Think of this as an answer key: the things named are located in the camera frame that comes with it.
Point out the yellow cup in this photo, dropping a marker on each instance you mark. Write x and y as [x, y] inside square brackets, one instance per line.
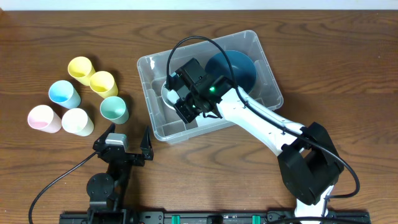
[81, 69]
[104, 84]

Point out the mint green cup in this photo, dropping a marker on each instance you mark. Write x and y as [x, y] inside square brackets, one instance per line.
[114, 109]

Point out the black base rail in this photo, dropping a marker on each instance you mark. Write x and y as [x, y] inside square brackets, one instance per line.
[178, 218]

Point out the yellow cup rear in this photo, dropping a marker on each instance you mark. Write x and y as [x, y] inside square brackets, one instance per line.
[81, 69]

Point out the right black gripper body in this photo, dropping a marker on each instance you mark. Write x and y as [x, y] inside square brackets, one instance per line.
[182, 111]

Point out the yellow cup front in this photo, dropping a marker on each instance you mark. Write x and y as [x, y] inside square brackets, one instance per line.
[104, 84]

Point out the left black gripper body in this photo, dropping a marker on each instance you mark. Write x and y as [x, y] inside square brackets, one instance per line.
[125, 157]

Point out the pink cup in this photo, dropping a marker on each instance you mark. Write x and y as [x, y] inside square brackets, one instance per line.
[43, 118]

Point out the dark blue bowl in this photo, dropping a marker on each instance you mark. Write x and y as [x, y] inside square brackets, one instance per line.
[243, 68]

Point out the grey small bowl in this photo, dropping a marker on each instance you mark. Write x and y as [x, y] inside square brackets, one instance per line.
[169, 97]

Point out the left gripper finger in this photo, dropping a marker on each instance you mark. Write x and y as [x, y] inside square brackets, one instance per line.
[100, 144]
[146, 146]

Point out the cream white cup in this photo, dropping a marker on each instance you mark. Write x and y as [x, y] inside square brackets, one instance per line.
[76, 121]

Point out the clear plastic storage container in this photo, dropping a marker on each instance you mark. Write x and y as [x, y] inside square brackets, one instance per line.
[166, 124]

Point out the light blue cup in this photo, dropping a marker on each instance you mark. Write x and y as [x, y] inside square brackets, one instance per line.
[64, 94]

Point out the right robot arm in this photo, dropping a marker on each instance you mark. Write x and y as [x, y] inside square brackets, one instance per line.
[308, 161]

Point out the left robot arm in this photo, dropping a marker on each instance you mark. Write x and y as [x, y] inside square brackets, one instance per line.
[107, 190]

